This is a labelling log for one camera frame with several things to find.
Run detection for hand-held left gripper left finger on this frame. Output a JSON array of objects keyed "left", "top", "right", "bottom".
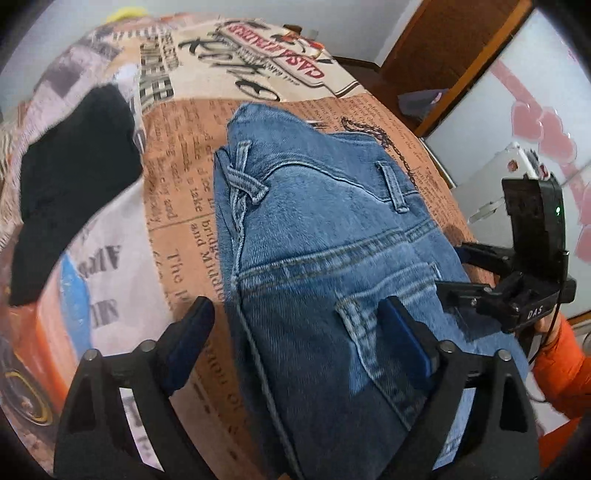
[{"left": 53, "top": 295, "right": 217, "bottom": 480}]

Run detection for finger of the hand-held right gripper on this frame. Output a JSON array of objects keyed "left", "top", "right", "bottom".
[
  {"left": 455, "top": 242, "right": 515, "bottom": 278},
  {"left": 436, "top": 281, "right": 497, "bottom": 319}
]

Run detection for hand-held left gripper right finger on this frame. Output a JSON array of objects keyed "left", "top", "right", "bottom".
[{"left": 376, "top": 295, "right": 541, "bottom": 480}]

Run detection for blue denim pants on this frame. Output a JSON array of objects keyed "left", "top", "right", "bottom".
[{"left": 213, "top": 102, "right": 532, "bottom": 480}]

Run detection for person's right forearm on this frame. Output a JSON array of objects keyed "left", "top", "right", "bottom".
[{"left": 531, "top": 318, "right": 591, "bottom": 467}]

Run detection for person's right hand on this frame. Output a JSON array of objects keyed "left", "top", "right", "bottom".
[{"left": 533, "top": 311, "right": 563, "bottom": 348}]

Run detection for white plastic appliance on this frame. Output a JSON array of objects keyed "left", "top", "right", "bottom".
[{"left": 455, "top": 142, "right": 552, "bottom": 232}]

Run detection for bed with newspaper-print cover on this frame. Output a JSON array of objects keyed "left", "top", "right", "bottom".
[{"left": 0, "top": 16, "right": 476, "bottom": 480}]

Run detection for grey blue cloth bundle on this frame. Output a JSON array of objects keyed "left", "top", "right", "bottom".
[{"left": 398, "top": 89, "right": 450, "bottom": 116}]

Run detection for wooden wardrobe with white doors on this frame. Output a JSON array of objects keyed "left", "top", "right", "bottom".
[{"left": 376, "top": 0, "right": 591, "bottom": 324}]

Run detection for black folded cloth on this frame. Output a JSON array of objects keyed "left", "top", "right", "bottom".
[{"left": 8, "top": 85, "right": 144, "bottom": 308}]

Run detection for yellow foam tube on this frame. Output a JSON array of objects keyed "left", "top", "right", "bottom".
[{"left": 107, "top": 7, "right": 148, "bottom": 22}]

